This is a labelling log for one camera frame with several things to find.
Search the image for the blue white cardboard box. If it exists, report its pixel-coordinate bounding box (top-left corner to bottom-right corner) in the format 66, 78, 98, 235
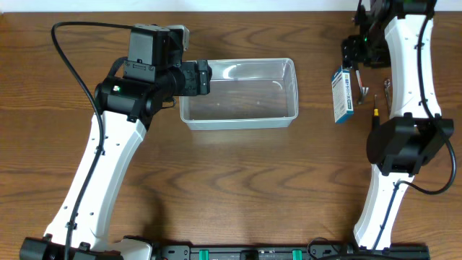
331, 66, 354, 124

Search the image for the silver wrench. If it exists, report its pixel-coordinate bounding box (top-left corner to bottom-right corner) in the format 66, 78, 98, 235
384, 79, 391, 115

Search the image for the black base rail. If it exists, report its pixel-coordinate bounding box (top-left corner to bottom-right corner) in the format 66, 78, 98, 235
151, 243, 431, 260

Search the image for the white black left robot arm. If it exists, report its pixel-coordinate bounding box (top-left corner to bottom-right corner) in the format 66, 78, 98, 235
19, 57, 212, 260

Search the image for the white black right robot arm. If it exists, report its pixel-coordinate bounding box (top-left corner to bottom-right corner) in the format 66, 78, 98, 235
332, 0, 457, 254

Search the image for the black yellow screwdriver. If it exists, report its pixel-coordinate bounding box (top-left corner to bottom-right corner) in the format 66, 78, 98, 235
372, 95, 380, 131

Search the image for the clear plastic container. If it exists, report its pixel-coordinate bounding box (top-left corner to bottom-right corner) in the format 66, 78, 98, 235
180, 58, 299, 130

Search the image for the small black-handled hammer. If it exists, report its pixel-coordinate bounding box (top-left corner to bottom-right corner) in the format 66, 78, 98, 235
354, 69, 369, 105

